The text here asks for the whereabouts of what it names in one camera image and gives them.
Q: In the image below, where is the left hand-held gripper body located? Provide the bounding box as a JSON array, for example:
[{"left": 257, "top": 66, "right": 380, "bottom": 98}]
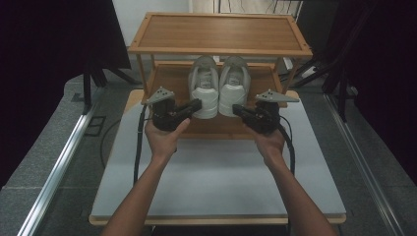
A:
[{"left": 141, "top": 86, "right": 191, "bottom": 133}]

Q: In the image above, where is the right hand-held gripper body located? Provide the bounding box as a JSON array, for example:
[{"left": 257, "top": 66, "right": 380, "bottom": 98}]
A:
[{"left": 243, "top": 88, "right": 300, "bottom": 136}]

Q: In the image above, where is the white sneaker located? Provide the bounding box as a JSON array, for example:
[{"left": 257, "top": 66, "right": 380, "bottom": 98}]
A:
[
  {"left": 217, "top": 55, "right": 253, "bottom": 118},
  {"left": 188, "top": 54, "right": 220, "bottom": 120}
]

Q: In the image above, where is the three-tier wooden shoe rack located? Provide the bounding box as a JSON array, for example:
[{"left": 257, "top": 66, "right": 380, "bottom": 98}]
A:
[{"left": 127, "top": 12, "right": 314, "bottom": 142}]

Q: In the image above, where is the person's right hand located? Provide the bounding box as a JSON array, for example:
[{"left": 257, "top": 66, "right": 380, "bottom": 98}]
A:
[{"left": 245, "top": 125, "right": 287, "bottom": 169}]

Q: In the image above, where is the person's left hand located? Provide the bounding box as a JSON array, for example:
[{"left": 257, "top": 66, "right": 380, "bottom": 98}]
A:
[{"left": 144, "top": 117, "right": 192, "bottom": 164}]

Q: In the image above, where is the white power strip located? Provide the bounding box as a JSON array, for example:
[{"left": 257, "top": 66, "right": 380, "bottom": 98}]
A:
[{"left": 300, "top": 66, "right": 319, "bottom": 79}]

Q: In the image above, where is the black metal stand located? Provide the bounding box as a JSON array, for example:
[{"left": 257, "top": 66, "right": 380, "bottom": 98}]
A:
[
  {"left": 81, "top": 60, "right": 141, "bottom": 116},
  {"left": 290, "top": 45, "right": 360, "bottom": 123}
]

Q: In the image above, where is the dark curtain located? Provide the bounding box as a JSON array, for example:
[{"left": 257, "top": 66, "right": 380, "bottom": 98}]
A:
[
  {"left": 0, "top": 0, "right": 133, "bottom": 190},
  {"left": 294, "top": 0, "right": 417, "bottom": 186}
]

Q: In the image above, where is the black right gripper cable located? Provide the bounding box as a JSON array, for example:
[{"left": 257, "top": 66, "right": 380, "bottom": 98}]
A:
[{"left": 277, "top": 115, "right": 297, "bottom": 236}]

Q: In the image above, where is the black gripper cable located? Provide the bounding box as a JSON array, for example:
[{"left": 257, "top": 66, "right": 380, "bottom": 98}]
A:
[
  {"left": 277, "top": 115, "right": 297, "bottom": 236},
  {"left": 132, "top": 103, "right": 149, "bottom": 185}
]

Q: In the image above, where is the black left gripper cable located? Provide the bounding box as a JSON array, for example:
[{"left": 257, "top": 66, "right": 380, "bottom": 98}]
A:
[{"left": 132, "top": 103, "right": 149, "bottom": 185}]

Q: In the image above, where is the thin black floor cable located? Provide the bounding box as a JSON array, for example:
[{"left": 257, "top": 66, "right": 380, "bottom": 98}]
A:
[{"left": 99, "top": 119, "right": 122, "bottom": 170}]

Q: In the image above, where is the black floor socket frame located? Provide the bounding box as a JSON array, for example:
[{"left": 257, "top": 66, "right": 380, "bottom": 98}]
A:
[{"left": 84, "top": 115, "right": 107, "bottom": 138}]

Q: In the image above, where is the aluminium floor rail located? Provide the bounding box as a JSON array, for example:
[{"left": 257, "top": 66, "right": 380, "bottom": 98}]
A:
[
  {"left": 17, "top": 86, "right": 106, "bottom": 236},
  {"left": 322, "top": 92, "right": 407, "bottom": 236}
]

